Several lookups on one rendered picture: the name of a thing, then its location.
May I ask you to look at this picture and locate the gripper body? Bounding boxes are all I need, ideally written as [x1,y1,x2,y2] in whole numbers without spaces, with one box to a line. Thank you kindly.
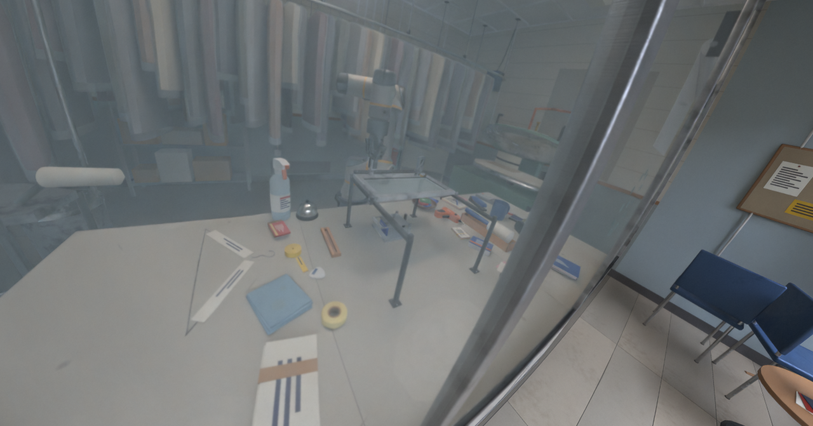
[366,117,390,152]

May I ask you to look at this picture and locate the glass sash panel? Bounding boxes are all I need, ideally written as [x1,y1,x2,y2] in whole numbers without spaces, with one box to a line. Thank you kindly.
[353,172,457,204]

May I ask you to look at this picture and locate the white spray bottle red trigger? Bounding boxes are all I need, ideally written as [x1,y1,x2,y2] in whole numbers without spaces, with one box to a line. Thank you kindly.
[269,157,293,222]

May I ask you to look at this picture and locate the orange wooden strip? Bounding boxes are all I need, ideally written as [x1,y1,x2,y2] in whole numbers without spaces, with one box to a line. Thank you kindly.
[319,226,342,258]

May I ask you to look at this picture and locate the green pressing machine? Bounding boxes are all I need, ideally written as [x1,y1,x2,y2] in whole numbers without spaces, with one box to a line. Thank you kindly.
[450,105,567,212]

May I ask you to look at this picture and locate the yellow tape measure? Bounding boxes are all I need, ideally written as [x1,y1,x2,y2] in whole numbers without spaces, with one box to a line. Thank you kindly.
[284,243,309,274]

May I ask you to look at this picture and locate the brown storage box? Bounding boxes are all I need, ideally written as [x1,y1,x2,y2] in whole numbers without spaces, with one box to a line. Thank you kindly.
[192,157,232,183]

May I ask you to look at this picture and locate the yellow tape roll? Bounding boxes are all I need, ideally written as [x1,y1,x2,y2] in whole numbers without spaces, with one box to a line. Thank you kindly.
[321,300,349,331]

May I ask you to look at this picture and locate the blue folded cloth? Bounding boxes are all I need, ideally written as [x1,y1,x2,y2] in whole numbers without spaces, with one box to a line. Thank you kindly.
[246,274,314,336]

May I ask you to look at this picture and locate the grey storage box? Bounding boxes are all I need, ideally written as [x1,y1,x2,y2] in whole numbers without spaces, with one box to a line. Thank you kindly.
[154,148,194,184]

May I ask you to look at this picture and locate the blue booklet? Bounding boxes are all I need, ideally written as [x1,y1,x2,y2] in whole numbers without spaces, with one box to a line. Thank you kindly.
[551,256,582,281]

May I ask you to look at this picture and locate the white striped paper pack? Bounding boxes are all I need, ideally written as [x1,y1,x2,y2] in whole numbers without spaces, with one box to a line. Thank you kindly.
[252,334,320,426]

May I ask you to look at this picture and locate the white paper roll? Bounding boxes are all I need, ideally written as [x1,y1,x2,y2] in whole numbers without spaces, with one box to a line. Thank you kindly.
[36,167,126,189]

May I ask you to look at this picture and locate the blue chair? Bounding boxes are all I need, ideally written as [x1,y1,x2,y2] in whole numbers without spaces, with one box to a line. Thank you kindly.
[724,283,813,401]
[642,250,788,364]

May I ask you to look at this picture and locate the cork notice board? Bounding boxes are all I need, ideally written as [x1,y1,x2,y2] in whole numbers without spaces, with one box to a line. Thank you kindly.
[737,144,813,234]

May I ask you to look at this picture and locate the round wooden table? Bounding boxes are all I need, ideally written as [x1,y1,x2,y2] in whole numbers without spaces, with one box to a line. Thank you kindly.
[757,365,813,426]

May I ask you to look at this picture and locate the grey metal hatch frame stand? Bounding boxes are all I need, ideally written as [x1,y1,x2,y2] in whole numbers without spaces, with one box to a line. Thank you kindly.
[343,170,502,309]

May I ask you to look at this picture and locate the garment rail with hanging clothes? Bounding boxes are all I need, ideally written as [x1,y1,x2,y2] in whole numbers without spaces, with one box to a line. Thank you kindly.
[0,0,509,179]

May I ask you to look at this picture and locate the chrome glass partition frame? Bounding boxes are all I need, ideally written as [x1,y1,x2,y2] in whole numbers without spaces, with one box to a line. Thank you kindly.
[420,0,783,426]

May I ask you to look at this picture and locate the wire hanger with paper sleeves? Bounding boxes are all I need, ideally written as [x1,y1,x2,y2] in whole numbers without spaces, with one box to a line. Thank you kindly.
[185,228,276,337]

